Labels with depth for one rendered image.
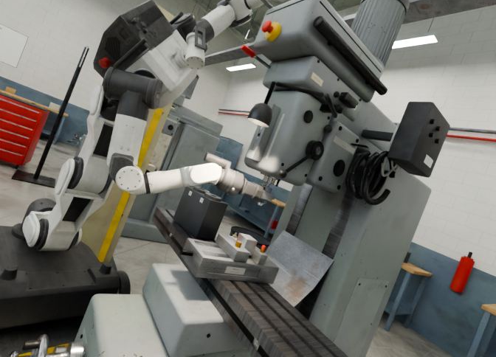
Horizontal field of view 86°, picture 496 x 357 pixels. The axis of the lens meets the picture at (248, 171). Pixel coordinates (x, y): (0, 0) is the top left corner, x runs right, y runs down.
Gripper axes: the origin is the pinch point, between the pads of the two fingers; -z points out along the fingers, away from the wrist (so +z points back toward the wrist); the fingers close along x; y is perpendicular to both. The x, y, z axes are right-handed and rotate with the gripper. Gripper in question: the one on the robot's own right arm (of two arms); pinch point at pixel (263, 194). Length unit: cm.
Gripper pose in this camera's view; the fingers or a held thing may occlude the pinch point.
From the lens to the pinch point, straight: 104.0
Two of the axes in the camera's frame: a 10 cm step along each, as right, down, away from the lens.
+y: -3.8, 9.2, 0.0
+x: -3.1, -1.3, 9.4
